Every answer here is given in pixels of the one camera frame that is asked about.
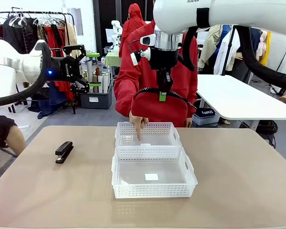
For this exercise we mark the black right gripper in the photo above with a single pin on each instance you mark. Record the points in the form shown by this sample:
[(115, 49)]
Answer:
[(163, 58)]

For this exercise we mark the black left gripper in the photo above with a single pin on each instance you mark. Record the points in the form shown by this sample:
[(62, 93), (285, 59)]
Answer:
[(62, 69)]

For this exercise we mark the red zipper pouch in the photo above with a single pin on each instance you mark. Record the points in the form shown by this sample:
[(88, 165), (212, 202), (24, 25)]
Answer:
[(157, 108)]

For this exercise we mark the black stapler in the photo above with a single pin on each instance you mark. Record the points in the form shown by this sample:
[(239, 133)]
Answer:
[(64, 151)]

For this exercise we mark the person's left forearm red sleeve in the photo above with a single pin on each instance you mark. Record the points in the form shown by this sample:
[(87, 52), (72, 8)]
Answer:
[(191, 100)]

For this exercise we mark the person's right forearm red sleeve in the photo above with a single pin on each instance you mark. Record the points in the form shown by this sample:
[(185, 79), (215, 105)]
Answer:
[(124, 100)]

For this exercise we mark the person's left hand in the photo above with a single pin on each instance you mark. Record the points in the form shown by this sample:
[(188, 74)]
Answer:
[(189, 122)]

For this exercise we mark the person's right hand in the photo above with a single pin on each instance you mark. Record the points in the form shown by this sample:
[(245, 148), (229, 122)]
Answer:
[(139, 122)]

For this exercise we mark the brown cardboard tube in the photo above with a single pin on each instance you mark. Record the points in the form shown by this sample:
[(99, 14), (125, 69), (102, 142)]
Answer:
[(98, 71)]

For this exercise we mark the tall grey cardboard tube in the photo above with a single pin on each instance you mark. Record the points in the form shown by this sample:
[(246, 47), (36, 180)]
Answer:
[(89, 69)]

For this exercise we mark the black stool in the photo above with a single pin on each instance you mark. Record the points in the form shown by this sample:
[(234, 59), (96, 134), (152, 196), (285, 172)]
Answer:
[(94, 61)]

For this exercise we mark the white paper roll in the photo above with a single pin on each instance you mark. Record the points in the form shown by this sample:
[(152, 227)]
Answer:
[(100, 78), (105, 82)]

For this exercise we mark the green cloth covered table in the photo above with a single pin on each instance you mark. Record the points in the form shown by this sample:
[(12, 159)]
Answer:
[(112, 59)]

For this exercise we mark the person in red jumpsuit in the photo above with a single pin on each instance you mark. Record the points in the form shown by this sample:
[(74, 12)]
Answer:
[(143, 78)]

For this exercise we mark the grey plastic storage bin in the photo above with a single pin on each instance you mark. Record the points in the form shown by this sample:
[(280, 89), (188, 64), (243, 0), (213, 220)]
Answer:
[(97, 100)]

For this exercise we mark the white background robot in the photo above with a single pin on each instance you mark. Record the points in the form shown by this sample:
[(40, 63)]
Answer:
[(116, 35)]

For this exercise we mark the beige hanging shirt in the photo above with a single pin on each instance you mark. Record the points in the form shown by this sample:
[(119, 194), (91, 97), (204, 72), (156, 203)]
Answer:
[(71, 35)]

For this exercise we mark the white connector block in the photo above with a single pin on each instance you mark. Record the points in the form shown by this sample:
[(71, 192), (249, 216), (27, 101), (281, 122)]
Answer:
[(135, 58)]

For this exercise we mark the clear storage box navy content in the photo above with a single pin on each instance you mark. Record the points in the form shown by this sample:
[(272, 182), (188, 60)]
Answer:
[(206, 117)]

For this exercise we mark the red hanging dress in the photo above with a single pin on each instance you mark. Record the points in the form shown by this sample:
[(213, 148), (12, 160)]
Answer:
[(48, 45)]

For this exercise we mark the dark blue garment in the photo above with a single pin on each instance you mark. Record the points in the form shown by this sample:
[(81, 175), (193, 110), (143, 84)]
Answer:
[(52, 102)]

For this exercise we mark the black metal clothes rack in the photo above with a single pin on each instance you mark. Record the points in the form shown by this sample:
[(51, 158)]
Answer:
[(69, 17)]

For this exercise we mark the white perforated plastic basket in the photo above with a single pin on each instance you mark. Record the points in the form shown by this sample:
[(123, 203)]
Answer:
[(152, 190), (124, 130)]

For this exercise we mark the beige trench coat mannequin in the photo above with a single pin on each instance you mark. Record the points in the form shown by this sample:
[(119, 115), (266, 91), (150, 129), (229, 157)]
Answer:
[(209, 47)]

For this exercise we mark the person in red hood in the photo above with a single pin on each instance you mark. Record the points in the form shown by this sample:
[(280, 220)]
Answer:
[(133, 21)]

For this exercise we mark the white shirt on stand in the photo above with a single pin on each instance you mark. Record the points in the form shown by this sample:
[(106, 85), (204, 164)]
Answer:
[(226, 57)]

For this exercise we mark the white table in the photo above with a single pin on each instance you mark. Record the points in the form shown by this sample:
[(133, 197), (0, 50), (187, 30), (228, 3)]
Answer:
[(240, 100)]

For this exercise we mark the black hanging coat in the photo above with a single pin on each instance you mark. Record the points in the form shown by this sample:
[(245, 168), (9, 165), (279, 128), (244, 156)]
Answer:
[(14, 38)]

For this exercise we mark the seated person in black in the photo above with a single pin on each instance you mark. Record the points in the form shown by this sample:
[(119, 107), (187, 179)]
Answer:
[(2, 124)]

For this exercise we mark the yellow hanging garment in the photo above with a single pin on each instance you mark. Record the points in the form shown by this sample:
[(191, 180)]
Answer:
[(267, 47)]

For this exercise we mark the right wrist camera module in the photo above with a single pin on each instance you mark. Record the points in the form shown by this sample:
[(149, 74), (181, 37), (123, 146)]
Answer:
[(147, 40)]

